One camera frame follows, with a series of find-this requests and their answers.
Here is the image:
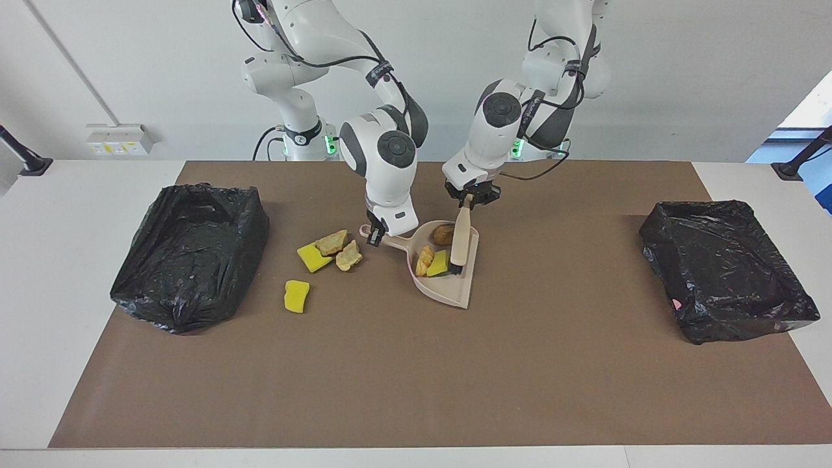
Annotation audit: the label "orange-beige foam chunk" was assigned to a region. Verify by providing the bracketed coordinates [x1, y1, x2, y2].
[335, 240, 363, 272]

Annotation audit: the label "beige hand brush black bristles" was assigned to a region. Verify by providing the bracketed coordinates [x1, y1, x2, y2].
[448, 195, 475, 274]

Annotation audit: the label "beige foam chunk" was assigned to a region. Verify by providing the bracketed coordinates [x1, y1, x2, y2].
[316, 229, 349, 256]

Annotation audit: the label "yellow sponge green backing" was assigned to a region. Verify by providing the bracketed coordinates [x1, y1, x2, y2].
[297, 242, 333, 274]

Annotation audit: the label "beige plastic dustpan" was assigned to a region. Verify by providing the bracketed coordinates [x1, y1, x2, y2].
[359, 220, 480, 310]

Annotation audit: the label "yellow sponge block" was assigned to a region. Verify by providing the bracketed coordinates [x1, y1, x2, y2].
[284, 279, 311, 314]

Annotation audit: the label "black bag-lined bin pink spot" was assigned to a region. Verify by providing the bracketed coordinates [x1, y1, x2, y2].
[639, 200, 821, 345]

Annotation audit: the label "brown table mat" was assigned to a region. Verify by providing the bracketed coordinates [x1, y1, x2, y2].
[49, 161, 832, 449]

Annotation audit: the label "black clamp stand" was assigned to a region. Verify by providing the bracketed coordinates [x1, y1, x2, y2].
[772, 125, 832, 181]
[0, 125, 53, 177]

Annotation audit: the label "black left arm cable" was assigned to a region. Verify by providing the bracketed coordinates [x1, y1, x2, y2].
[499, 19, 599, 181]

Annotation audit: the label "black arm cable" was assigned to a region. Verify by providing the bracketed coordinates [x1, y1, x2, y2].
[499, 19, 599, 181]
[233, 0, 417, 131]

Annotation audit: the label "black right base cable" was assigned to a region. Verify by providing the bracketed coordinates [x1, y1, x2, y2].
[252, 127, 287, 161]

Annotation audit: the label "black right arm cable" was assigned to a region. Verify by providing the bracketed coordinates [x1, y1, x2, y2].
[233, 0, 417, 131]

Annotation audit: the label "white wall outlet box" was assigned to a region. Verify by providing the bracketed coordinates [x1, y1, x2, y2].
[86, 123, 154, 157]

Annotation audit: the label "grey wall conduit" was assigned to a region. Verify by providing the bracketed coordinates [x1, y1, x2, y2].
[23, 0, 124, 127]

